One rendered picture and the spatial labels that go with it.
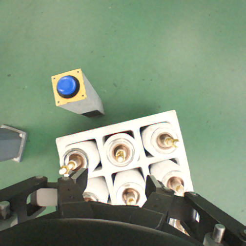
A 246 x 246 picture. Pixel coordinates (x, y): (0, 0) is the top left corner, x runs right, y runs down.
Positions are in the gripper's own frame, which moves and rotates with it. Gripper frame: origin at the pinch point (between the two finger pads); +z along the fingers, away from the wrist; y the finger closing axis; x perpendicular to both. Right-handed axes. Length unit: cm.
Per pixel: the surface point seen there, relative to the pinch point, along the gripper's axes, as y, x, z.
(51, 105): -33, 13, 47
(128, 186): 2.9, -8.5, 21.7
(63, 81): -13.3, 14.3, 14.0
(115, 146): -1.4, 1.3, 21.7
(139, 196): 6.0, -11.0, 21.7
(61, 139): -18.8, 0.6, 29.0
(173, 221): 16.0, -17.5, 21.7
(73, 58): -27, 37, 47
